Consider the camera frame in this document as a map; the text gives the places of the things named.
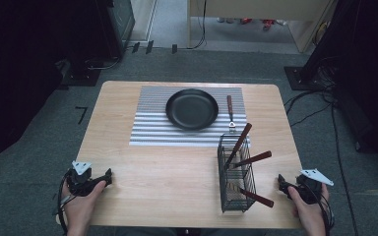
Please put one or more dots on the light wooden desk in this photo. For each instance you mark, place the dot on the light wooden desk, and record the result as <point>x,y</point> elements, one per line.
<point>259,8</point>

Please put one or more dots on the white shoe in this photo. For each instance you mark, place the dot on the white shoe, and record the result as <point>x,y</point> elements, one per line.
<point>225,20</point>

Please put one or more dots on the black cabinet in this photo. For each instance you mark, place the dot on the black cabinet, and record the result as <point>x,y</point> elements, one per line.
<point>118,26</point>

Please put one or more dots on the black round pan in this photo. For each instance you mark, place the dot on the black round pan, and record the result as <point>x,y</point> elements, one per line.
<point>192,109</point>

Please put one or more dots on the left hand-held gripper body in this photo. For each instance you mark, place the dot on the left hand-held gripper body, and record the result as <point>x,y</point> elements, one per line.
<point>80,183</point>

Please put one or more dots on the person's left hand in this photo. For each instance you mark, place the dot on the person's left hand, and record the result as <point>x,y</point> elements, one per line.
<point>78,209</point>

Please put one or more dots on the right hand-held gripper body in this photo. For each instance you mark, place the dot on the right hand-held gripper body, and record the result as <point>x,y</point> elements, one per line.
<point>310,190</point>

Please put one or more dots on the red shoe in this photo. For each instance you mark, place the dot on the red shoe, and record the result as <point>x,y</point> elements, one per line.
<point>268,24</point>
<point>246,21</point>

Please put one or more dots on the black floor tape strip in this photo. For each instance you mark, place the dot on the black floor tape strip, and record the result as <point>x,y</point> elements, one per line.
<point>136,47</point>

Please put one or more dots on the dark stand base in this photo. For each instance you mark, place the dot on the dark stand base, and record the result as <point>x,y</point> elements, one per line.
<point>82,73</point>

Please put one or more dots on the grey striped placemat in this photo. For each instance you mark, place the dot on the grey striped placemat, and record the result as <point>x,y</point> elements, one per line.
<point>151,131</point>

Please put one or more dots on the black stand base plate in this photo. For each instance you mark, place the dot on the black stand base plate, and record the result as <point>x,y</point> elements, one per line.
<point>295,78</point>

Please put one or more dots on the person's right hand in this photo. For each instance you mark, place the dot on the person's right hand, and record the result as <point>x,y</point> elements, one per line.
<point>308,213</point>

